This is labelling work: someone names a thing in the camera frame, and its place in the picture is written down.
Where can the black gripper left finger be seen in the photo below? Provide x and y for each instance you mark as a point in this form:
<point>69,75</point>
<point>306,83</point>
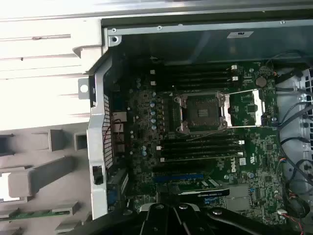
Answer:
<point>156,220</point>

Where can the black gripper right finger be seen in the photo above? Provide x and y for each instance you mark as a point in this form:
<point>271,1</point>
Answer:
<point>188,220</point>

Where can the metal socket cover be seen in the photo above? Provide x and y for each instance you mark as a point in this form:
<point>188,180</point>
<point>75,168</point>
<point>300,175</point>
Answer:
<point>259,107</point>

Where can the CPU socket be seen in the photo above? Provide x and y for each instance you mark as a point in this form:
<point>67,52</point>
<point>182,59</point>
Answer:
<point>203,115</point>

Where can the black graphics card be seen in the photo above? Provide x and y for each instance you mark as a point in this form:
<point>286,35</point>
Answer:
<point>207,193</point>

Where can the blue expansion slot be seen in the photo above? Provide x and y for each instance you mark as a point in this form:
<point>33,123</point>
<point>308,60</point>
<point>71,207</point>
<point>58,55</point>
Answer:
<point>178,178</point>

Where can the black expansion slot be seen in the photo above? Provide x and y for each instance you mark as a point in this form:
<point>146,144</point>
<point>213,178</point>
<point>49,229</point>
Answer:
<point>185,169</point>

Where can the grey chipset heatsink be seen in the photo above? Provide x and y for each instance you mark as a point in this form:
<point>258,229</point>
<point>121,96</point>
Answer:
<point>238,195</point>

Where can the black RAM slot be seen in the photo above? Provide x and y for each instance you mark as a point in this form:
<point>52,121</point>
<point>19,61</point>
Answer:
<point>195,86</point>
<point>200,145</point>
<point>195,69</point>
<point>195,80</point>
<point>195,75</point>
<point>200,150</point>
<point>200,156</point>
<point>220,137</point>

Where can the green motherboard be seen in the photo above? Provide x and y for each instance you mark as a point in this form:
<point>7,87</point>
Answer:
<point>259,156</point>

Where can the black open PC case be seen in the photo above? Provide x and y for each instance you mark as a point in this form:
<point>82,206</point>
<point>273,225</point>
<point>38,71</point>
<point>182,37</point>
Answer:
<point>97,127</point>

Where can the grey parts rack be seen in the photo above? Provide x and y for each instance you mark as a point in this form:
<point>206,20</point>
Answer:
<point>49,171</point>

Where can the green RAM stick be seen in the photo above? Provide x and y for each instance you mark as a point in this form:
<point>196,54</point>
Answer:
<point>31,215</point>

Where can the metal drive cage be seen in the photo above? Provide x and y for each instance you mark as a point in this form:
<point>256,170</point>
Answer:
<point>308,122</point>

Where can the round coin battery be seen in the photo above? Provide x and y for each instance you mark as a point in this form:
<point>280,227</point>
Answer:
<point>261,82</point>

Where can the white label sticker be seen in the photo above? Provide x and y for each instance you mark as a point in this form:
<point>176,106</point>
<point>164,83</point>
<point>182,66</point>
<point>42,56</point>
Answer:
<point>240,34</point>

